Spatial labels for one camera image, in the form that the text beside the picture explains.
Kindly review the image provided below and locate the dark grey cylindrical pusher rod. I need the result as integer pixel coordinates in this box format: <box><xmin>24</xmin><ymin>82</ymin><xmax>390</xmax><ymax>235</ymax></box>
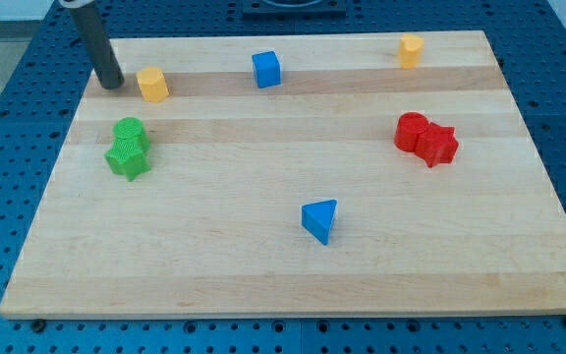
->
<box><xmin>59</xmin><ymin>0</ymin><xmax>125</xmax><ymax>89</ymax></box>

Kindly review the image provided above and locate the yellow hexagon block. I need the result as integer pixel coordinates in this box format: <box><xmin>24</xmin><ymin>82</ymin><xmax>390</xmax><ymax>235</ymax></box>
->
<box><xmin>136</xmin><ymin>67</ymin><xmax>170</xmax><ymax>103</ymax></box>

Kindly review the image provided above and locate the green cylinder block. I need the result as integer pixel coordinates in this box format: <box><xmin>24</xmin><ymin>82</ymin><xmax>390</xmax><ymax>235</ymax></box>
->
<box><xmin>113</xmin><ymin>117</ymin><xmax>150</xmax><ymax>152</ymax></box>

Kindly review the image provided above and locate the green star block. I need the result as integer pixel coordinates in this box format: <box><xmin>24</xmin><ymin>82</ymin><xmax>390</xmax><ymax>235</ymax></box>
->
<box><xmin>104</xmin><ymin>138</ymin><xmax>150</xmax><ymax>182</ymax></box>

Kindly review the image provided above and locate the blue cube block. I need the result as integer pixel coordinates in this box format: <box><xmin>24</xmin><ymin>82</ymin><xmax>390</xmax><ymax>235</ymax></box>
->
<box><xmin>252</xmin><ymin>51</ymin><xmax>281</xmax><ymax>89</ymax></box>

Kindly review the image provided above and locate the blue triangle block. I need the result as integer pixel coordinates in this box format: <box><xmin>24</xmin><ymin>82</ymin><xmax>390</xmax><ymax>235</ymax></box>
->
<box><xmin>301</xmin><ymin>200</ymin><xmax>337</xmax><ymax>246</ymax></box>

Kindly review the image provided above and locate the wooden board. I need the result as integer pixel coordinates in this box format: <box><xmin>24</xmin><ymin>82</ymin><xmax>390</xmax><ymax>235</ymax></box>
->
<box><xmin>0</xmin><ymin>30</ymin><xmax>566</xmax><ymax>320</ymax></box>

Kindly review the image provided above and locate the yellow heart block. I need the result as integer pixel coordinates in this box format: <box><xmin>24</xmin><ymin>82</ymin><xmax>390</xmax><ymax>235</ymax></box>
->
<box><xmin>398</xmin><ymin>33</ymin><xmax>425</xmax><ymax>69</ymax></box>

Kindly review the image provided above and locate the red cylinder block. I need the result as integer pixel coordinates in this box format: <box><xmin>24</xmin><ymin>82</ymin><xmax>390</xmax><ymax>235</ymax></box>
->
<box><xmin>393</xmin><ymin>111</ymin><xmax>429</xmax><ymax>152</ymax></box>

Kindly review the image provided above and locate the red star block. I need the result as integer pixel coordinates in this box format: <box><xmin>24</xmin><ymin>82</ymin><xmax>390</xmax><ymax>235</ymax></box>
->
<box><xmin>414</xmin><ymin>123</ymin><xmax>459</xmax><ymax>168</ymax></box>

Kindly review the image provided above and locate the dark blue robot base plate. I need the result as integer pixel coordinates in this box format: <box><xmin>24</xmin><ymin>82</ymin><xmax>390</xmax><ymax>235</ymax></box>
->
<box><xmin>242</xmin><ymin>0</ymin><xmax>348</xmax><ymax>19</ymax></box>

